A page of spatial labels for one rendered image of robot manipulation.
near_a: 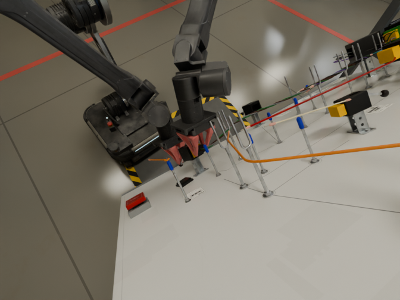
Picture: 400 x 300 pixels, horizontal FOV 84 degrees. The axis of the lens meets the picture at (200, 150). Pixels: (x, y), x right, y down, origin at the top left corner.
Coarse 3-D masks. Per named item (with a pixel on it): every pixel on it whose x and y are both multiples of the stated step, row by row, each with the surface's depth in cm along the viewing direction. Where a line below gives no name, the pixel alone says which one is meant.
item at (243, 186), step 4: (220, 124) 40; (212, 128) 40; (224, 132) 41; (216, 136) 40; (224, 136) 41; (220, 144) 40; (228, 144) 41; (224, 148) 41; (228, 148) 41; (228, 152) 41; (232, 160) 41; (232, 164) 41; (236, 168) 41; (236, 172) 42; (240, 176) 42; (240, 180) 42; (244, 184) 42; (240, 188) 42; (244, 188) 42
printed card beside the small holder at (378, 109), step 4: (388, 104) 49; (392, 104) 48; (368, 108) 52; (372, 108) 51; (376, 108) 50; (380, 108) 49; (384, 108) 48; (364, 112) 51; (368, 112) 50; (372, 112) 49; (376, 112) 48
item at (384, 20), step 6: (396, 0) 84; (390, 6) 87; (396, 6) 85; (384, 12) 89; (390, 12) 88; (396, 12) 88; (384, 18) 90; (390, 18) 89; (378, 24) 93; (384, 24) 91; (372, 30) 96; (378, 30) 94; (384, 30) 95; (354, 66) 109; (348, 72) 113
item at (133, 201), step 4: (136, 196) 58; (140, 196) 56; (144, 196) 55; (128, 200) 58; (132, 200) 56; (136, 200) 55; (140, 200) 55; (144, 200) 55; (128, 204) 54; (132, 204) 54; (136, 204) 55; (140, 204) 56; (128, 208) 54; (132, 208) 55
